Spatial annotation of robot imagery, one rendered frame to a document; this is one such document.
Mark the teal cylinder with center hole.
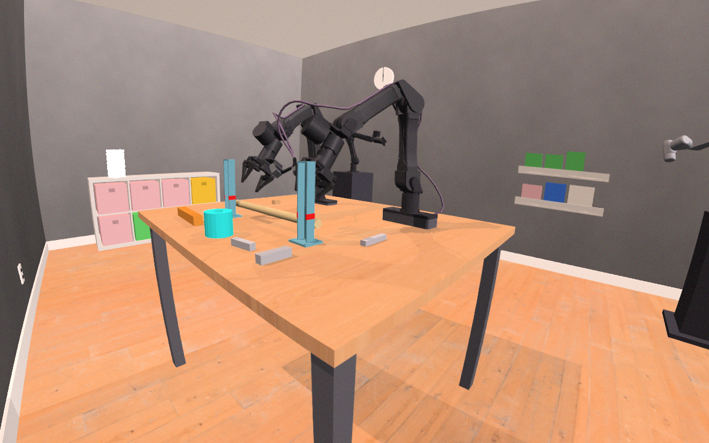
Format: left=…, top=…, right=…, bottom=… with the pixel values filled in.
left=204, top=209, right=233, bottom=239

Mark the orange rectangular bar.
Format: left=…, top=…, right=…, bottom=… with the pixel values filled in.
left=177, top=207, right=203, bottom=226

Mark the tan long rod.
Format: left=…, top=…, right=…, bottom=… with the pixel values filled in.
left=236, top=199, right=322, bottom=229

